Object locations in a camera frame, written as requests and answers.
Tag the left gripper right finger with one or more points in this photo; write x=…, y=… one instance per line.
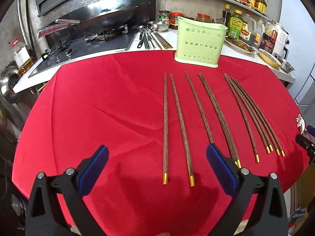
x=269, y=215

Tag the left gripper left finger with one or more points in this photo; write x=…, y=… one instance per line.
x=44, y=213

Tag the wooden chopstick gold tip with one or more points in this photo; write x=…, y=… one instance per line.
x=248, y=113
x=256, y=121
x=217, y=117
x=201, y=110
x=165, y=132
x=253, y=113
x=246, y=122
x=271, y=137
x=221, y=117
x=184, y=134

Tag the metal utensils on counter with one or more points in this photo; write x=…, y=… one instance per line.
x=153, y=40

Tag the white crumpled paper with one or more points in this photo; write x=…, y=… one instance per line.
x=300, y=124

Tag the steel bowl right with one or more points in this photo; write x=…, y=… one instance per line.
x=285, y=65

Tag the yellow bowl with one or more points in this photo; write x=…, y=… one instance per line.
x=269, y=59

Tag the red label dark bottle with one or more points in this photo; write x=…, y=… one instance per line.
x=269, y=38

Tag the plate of food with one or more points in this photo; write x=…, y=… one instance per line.
x=240, y=45

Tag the white refrigerator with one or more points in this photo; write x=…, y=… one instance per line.
x=296, y=20

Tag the white vinegar jug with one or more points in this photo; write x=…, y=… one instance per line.
x=248, y=30

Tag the green sauce bottle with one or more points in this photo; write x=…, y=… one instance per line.
x=235, y=24

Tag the red table cloth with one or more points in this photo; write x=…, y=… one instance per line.
x=117, y=101

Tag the tall brown sauce bottle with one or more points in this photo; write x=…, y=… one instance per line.
x=261, y=6

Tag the green utensil holder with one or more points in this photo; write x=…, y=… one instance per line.
x=199, y=43

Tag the dark soy sauce bottle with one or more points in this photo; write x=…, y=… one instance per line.
x=226, y=14

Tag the cooking oil bottle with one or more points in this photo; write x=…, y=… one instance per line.
x=22, y=56

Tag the brown sauce jar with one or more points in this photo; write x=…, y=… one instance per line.
x=200, y=17

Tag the black gas stove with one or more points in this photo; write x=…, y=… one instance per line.
x=80, y=49

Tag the red lid jar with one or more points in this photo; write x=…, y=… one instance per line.
x=173, y=20

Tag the small steel bowl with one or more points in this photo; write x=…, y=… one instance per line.
x=158, y=26

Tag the steel wok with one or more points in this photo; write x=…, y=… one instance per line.
x=105, y=22

